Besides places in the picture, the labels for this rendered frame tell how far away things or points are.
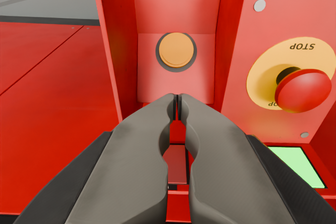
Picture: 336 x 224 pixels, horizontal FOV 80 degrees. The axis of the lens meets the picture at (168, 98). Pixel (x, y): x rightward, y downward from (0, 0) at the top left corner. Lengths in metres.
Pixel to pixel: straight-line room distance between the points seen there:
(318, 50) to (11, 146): 0.42
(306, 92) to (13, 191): 0.35
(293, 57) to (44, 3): 1.03
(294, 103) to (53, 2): 1.02
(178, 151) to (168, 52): 0.11
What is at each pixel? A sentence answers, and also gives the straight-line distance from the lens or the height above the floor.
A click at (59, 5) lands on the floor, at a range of 1.08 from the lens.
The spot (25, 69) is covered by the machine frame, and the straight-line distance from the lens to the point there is 0.65.
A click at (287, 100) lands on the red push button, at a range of 0.18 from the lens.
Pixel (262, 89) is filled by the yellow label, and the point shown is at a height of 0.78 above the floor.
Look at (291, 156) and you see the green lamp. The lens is 0.25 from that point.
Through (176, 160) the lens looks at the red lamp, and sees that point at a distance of 0.21.
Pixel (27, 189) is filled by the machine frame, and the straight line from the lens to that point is 0.35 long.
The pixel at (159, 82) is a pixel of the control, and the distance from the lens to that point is 0.23.
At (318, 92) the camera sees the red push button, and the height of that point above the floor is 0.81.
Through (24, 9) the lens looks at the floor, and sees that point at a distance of 1.17.
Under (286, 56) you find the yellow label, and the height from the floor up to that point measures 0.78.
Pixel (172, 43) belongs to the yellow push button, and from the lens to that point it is 0.23.
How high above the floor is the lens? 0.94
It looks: 54 degrees down
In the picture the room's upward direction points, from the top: 177 degrees counter-clockwise
